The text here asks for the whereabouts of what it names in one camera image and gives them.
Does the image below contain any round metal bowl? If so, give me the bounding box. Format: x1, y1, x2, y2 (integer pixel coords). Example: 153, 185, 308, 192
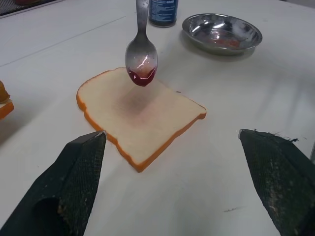
182, 13, 263, 56

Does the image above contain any toast slice with orange crust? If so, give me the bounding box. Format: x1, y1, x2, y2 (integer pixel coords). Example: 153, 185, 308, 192
76, 67, 207, 173

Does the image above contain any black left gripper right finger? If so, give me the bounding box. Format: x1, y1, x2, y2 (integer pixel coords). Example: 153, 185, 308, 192
238, 128, 315, 236

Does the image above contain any orange-crusted bread piece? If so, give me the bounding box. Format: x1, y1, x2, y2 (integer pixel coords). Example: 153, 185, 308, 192
0, 80, 15, 120

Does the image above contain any dark mesh tray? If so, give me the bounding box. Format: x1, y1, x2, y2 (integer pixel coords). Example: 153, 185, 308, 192
0, 0, 65, 18

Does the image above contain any dark jar with blue label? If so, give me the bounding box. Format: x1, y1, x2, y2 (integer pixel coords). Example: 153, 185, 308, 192
148, 0, 179, 28

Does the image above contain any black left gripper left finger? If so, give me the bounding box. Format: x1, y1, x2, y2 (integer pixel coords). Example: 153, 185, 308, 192
0, 130, 107, 236

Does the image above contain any metal spoon with red jam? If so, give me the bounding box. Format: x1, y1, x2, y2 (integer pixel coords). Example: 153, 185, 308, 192
125, 0, 158, 88

